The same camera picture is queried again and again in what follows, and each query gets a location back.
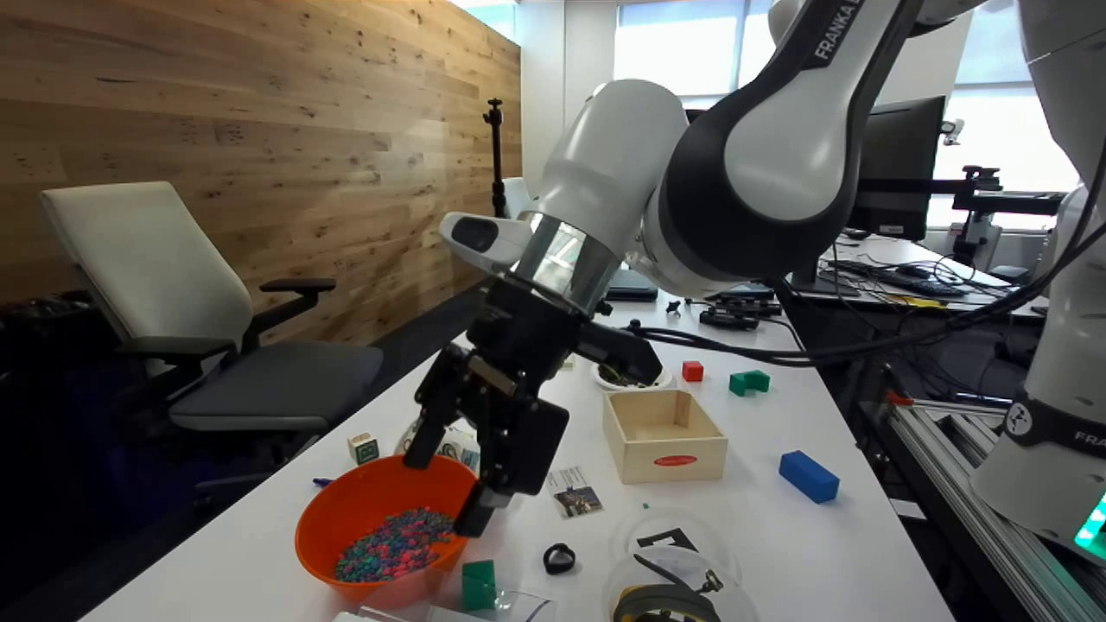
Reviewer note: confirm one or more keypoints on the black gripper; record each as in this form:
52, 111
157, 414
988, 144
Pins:
515, 342

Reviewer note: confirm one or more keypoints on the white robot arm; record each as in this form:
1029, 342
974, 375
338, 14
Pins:
697, 201

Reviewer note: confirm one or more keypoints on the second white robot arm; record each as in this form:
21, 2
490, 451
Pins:
1049, 464

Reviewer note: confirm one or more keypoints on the small patterned cube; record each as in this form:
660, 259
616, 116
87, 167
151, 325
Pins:
364, 447

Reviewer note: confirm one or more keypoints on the small printed card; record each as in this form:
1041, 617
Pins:
573, 490

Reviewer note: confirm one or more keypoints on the orange bowl with beads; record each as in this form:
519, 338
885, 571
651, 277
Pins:
381, 534

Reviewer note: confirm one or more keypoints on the green cube block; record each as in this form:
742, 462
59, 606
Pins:
478, 584

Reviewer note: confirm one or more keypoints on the open wooden box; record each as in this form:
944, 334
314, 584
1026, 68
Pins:
660, 436

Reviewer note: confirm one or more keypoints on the small red block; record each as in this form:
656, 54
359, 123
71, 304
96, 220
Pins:
693, 371

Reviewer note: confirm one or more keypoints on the clear lid with marker tag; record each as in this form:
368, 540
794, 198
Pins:
660, 547

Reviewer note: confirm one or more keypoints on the green arch block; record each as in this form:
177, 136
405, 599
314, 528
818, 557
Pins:
751, 381

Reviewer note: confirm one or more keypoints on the blue rectangular block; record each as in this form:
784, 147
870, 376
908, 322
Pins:
809, 477

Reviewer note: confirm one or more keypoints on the white office chair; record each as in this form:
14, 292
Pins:
177, 304

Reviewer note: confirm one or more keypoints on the black computer monitor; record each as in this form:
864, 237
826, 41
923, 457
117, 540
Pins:
900, 147

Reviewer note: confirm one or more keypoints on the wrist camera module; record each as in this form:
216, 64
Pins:
619, 349

